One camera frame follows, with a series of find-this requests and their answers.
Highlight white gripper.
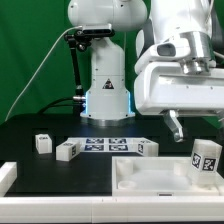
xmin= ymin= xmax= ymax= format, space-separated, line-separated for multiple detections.
xmin=134 ymin=62 xmax=224 ymax=142

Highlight white square table top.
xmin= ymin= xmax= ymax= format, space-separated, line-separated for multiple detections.
xmin=112 ymin=157 xmax=224 ymax=197

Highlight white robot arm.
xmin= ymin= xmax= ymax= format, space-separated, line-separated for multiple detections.
xmin=68 ymin=0 xmax=224 ymax=142

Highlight white U-shaped obstacle fence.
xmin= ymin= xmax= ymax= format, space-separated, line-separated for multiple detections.
xmin=0 ymin=162 xmax=224 ymax=223

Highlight apriltag base sheet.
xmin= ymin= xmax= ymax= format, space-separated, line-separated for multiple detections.
xmin=68 ymin=137 xmax=150 ymax=153

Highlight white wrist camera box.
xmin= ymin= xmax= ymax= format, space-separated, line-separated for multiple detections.
xmin=135 ymin=38 xmax=191 ymax=74

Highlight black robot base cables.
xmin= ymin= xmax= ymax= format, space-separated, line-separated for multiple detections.
xmin=39 ymin=96 xmax=83 ymax=115

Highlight grey camera on mount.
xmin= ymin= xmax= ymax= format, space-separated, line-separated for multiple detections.
xmin=82 ymin=24 xmax=112 ymax=36

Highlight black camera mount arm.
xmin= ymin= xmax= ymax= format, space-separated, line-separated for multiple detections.
xmin=64 ymin=31 xmax=91 ymax=116

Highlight white camera cable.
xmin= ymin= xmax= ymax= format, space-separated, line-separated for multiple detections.
xmin=3 ymin=25 xmax=84 ymax=123

